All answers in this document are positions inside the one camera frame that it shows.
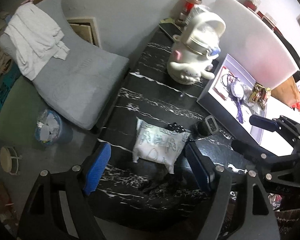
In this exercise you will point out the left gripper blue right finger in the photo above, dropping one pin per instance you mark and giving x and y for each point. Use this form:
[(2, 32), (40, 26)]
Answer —
[(202, 167)]

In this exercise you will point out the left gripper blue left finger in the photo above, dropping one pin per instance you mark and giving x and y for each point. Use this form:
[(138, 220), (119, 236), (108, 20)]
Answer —
[(94, 166)]

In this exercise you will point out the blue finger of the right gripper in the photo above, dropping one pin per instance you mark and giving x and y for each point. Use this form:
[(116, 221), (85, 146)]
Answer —
[(248, 151), (264, 123)]

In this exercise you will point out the gold brown snack bag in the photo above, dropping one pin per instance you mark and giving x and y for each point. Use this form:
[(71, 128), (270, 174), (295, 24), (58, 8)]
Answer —
[(259, 95)]

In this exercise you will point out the purple satin sachet with tassel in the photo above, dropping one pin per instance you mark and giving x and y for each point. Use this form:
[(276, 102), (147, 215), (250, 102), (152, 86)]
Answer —
[(236, 94)]

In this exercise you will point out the black rectangular case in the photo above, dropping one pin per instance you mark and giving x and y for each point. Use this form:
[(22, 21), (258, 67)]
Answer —
[(206, 127)]

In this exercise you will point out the red white snack packet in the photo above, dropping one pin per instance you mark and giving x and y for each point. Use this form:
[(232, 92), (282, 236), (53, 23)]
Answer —
[(222, 85)]

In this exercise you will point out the brown paper bag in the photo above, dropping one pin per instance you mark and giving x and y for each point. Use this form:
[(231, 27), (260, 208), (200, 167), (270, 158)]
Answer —
[(287, 92)]

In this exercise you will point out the white open gift box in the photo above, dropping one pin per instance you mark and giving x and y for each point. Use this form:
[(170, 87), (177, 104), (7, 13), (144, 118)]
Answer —
[(218, 100)]

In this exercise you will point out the blue waste bin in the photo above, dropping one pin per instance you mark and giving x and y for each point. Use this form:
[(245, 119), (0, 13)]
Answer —
[(52, 129)]

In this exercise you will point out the grey contoured pillow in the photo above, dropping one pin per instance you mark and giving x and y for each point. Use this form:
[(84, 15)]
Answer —
[(80, 86)]

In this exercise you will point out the white foam sheet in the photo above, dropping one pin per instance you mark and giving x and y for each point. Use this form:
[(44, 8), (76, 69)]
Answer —
[(253, 45)]

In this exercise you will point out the small white stool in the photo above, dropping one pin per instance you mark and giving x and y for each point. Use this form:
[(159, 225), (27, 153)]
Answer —
[(9, 160)]

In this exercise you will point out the green cushion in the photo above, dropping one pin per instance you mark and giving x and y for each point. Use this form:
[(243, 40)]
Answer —
[(18, 116)]

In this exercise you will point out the black smartphone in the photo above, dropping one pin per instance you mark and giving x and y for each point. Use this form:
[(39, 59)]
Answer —
[(170, 30)]

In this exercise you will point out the white folded garment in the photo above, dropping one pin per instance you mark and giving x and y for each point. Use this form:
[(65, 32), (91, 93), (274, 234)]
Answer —
[(36, 37)]

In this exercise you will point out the red lidded jar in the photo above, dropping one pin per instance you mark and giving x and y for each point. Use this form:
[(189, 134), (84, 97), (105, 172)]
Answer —
[(188, 5)]

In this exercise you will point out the wall vent frame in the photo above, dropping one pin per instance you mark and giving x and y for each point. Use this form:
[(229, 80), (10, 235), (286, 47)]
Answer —
[(86, 28)]

